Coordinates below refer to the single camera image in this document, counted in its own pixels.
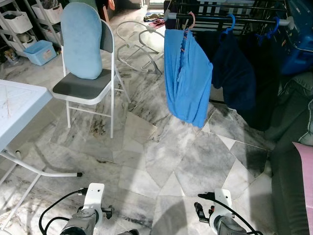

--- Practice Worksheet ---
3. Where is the black garment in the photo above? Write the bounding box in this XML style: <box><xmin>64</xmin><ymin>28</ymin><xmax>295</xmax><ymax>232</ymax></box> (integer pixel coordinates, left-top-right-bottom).
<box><xmin>244</xmin><ymin>30</ymin><xmax>285</xmax><ymax>132</ymax></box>

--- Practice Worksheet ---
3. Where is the blue plastic hanger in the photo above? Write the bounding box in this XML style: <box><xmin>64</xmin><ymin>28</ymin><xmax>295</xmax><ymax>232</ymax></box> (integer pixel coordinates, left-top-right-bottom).
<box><xmin>254</xmin><ymin>17</ymin><xmax>281</xmax><ymax>42</ymax></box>
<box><xmin>223</xmin><ymin>13</ymin><xmax>236</xmax><ymax>36</ymax></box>

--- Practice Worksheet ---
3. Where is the pink plastic hanger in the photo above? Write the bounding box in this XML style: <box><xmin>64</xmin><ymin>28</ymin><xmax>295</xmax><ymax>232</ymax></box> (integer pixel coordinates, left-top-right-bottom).
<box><xmin>182</xmin><ymin>12</ymin><xmax>196</xmax><ymax>37</ymax></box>

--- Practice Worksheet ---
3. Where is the dark green sofa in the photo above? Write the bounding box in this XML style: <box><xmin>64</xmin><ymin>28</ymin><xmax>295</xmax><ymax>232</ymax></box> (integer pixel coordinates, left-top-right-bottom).
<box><xmin>267</xmin><ymin>71</ymin><xmax>313</xmax><ymax>235</ymax></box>

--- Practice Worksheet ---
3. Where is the pink cushion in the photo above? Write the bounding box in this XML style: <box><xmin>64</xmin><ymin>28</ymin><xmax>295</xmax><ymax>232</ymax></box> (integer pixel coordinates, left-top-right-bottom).
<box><xmin>292</xmin><ymin>142</ymin><xmax>313</xmax><ymax>235</ymax></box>

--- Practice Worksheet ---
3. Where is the white folding chair grey seat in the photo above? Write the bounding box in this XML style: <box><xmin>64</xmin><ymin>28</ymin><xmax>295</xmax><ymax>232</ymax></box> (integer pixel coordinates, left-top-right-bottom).
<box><xmin>52</xmin><ymin>20</ymin><xmax>132</xmax><ymax>139</ymax></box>

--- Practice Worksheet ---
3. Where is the light blue shirt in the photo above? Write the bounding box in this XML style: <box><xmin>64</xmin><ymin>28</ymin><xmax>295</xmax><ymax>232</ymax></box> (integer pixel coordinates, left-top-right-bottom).
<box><xmin>164</xmin><ymin>28</ymin><xmax>214</xmax><ymax>129</ymax></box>

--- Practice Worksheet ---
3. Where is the navy blue shirt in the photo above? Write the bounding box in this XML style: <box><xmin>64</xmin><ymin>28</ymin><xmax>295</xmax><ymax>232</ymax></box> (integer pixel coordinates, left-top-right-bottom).
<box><xmin>208</xmin><ymin>30</ymin><xmax>256</xmax><ymax>113</ymax></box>

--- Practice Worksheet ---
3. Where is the light blue storage bin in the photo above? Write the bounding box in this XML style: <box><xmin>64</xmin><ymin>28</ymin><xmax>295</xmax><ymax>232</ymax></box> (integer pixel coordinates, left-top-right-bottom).
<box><xmin>22</xmin><ymin>40</ymin><xmax>58</xmax><ymax>67</ymax></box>

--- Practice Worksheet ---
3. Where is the light blue pillow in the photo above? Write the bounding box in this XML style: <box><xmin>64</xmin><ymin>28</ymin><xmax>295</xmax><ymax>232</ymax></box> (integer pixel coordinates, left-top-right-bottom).
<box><xmin>61</xmin><ymin>2</ymin><xmax>104</xmax><ymax>80</ymax></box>

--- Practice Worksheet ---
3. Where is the blue plastic crate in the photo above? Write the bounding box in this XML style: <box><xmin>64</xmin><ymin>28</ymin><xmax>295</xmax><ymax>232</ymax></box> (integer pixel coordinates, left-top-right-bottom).
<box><xmin>280</xmin><ymin>0</ymin><xmax>313</xmax><ymax>75</ymax></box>

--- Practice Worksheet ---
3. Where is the black metal drying rack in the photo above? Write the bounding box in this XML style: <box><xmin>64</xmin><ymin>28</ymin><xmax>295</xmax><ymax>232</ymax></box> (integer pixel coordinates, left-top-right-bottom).
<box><xmin>164</xmin><ymin>0</ymin><xmax>300</xmax><ymax>106</ymax></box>

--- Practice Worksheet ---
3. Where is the white shelf trolley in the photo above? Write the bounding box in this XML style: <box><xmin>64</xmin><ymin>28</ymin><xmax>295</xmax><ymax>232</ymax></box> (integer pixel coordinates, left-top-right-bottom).
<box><xmin>23</xmin><ymin>0</ymin><xmax>64</xmax><ymax>47</ymax></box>
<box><xmin>0</xmin><ymin>0</ymin><xmax>34</xmax><ymax>57</ymax></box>

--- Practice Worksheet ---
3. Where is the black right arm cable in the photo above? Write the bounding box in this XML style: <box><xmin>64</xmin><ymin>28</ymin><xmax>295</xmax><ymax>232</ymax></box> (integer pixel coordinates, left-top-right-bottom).
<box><xmin>198</xmin><ymin>193</ymin><xmax>265</xmax><ymax>235</ymax></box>

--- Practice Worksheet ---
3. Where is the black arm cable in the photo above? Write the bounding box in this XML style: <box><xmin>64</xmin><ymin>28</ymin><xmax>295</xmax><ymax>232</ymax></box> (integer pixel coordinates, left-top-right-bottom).
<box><xmin>198</xmin><ymin>193</ymin><xmax>265</xmax><ymax>235</ymax></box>
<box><xmin>39</xmin><ymin>188</ymin><xmax>89</xmax><ymax>235</ymax></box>

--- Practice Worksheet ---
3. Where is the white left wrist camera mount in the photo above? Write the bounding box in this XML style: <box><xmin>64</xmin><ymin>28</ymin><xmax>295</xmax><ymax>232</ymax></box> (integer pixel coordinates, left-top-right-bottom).
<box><xmin>82</xmin><ymin>183</ymin><xmax>106</xmax><ymax>217</ymax></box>

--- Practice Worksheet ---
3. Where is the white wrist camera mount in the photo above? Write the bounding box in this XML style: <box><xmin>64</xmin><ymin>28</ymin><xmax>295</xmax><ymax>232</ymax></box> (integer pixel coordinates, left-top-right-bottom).
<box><xmin>209</xmin><ymin>189</ymin><xmax>233</xmax><ymax>221</ymax></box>
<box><xmin>82</xmin><ymin>183</ymin><xmax>106</xmax><ymax>217</ymax></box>

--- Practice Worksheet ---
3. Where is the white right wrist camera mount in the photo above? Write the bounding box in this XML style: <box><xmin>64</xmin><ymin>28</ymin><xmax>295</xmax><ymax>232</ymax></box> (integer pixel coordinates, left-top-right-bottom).
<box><xmin>209</xmin><ymin>189</ymin><xmax>233</xmax><ymax>221</ymax></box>

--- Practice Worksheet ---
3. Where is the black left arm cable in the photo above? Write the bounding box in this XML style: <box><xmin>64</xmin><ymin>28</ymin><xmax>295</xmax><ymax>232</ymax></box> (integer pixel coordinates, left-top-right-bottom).
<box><xmin>39</xmin><ymin>188</ymin><xmax>89</xmax><ymax>235</ymax></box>

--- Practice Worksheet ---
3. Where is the white wire frame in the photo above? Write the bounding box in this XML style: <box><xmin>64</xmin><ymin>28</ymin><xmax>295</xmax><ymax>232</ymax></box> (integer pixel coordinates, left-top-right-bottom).
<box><xmin>116</xmin><ymin>21</ymin><xmax>165</xmax><ymax>75</ymax></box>

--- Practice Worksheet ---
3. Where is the brown wooden post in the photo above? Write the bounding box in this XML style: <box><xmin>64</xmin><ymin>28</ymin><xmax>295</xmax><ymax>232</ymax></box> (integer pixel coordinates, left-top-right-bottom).
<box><xmin>95</xmin><ymin>0</ymin><xmax>115</xmax><ymax>23</ymax></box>

